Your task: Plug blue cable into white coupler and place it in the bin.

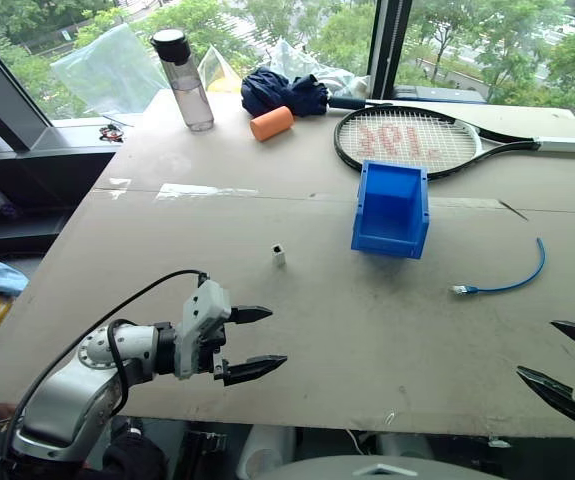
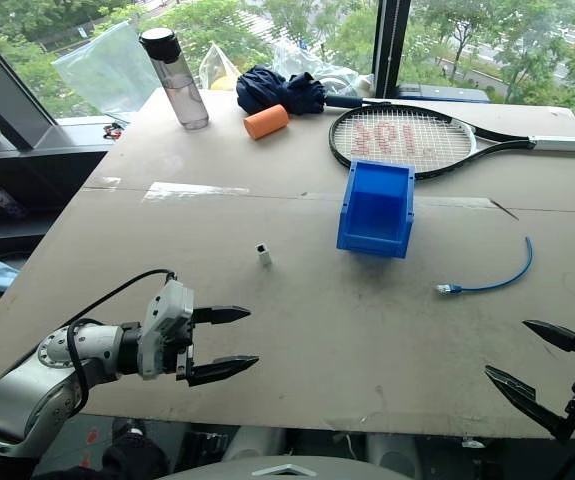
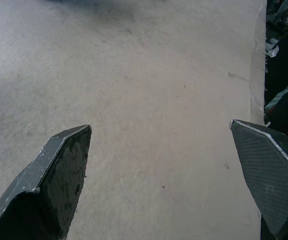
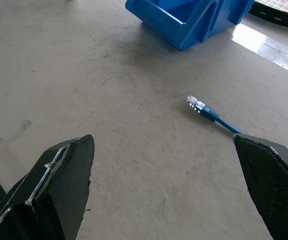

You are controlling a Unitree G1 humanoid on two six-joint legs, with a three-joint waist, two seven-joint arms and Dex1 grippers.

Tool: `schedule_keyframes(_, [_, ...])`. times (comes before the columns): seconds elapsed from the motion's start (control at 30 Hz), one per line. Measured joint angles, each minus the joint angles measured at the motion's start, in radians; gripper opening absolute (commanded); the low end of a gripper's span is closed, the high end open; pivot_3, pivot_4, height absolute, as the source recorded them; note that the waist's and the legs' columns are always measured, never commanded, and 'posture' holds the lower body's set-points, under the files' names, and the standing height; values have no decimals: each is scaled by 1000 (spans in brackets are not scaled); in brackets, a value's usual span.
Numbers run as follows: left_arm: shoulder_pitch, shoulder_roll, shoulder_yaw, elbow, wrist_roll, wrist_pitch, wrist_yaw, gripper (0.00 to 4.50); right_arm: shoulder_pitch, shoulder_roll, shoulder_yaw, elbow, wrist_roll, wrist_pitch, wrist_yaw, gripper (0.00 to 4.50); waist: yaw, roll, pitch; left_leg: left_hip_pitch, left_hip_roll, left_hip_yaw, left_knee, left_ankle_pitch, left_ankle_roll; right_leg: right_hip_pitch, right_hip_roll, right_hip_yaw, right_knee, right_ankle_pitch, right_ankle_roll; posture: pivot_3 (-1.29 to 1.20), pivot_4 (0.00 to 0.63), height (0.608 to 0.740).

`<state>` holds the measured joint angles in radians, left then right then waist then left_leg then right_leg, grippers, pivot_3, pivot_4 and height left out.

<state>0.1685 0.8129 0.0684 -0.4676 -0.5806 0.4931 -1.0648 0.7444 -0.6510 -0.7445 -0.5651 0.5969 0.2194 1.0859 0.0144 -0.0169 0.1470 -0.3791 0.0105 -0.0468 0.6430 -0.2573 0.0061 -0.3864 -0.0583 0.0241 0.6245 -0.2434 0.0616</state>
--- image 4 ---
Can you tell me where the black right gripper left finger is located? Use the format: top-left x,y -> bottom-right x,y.
0,134 -> 95,240

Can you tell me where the blue Ethernet cable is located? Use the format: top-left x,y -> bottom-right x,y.
186,94 -> 288,161

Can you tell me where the black racket with red strings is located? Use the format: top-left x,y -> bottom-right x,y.
248,0 -> 288,33

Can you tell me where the blue plastic storage bin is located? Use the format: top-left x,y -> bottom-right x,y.
125,0 -> 255,52

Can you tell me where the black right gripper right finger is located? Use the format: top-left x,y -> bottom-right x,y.
233,133 -> 288,240

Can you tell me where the clear plastic zip tie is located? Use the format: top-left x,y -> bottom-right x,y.
0,117 -> 32,148

